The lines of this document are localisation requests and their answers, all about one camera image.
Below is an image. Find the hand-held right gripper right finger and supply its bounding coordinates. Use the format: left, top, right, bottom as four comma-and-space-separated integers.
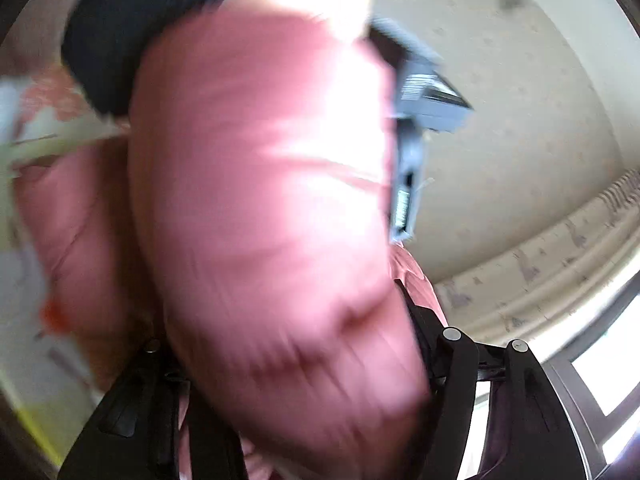
394, 280, 597, 480

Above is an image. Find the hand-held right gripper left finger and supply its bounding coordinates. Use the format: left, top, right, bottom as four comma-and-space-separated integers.
57, 339, 248, 480

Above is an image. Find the floral bed sheet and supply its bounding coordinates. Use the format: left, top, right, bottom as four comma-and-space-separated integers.
0, 75, 128, 461

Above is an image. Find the printed beige curtain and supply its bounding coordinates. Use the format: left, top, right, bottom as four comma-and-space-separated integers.
435, 167, 640, 346

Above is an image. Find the dark cloth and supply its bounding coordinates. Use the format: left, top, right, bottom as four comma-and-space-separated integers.
61, 0, 261, 117

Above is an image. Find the dark window frame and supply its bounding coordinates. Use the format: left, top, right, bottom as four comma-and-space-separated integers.
542, 280, 640, 466

